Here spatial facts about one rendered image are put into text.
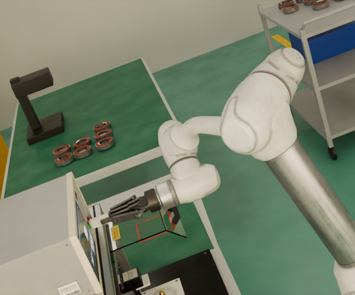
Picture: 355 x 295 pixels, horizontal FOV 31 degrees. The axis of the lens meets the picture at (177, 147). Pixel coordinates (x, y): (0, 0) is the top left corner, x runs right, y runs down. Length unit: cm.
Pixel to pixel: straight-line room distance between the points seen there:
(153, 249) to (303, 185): 118
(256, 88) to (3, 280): 88
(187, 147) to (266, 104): 61
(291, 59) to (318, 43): 290
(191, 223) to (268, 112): 130
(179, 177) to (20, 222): 51
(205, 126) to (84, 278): 57
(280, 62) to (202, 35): 570
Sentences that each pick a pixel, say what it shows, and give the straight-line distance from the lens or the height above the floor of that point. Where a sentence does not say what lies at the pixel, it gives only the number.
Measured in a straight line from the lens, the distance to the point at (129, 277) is 225.
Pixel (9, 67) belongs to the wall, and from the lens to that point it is 721.
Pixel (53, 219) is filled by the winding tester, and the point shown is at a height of 132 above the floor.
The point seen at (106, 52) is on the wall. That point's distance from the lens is 717.
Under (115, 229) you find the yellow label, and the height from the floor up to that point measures 107.
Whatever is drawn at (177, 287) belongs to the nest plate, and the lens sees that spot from 235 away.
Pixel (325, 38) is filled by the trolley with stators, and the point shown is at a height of 69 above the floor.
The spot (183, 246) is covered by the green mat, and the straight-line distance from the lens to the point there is 260.
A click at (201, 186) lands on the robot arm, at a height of 119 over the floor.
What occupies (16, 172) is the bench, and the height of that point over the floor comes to 75.
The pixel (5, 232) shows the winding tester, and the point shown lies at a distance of 200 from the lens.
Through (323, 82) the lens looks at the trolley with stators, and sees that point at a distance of 421.
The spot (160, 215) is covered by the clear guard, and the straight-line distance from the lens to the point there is 222.
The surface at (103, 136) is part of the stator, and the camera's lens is 386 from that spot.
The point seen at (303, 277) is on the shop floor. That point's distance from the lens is 346.
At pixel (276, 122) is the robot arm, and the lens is 151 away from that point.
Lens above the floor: 216
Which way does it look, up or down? 24 degrees down
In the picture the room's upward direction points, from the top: 20 degrees counter-clockwise
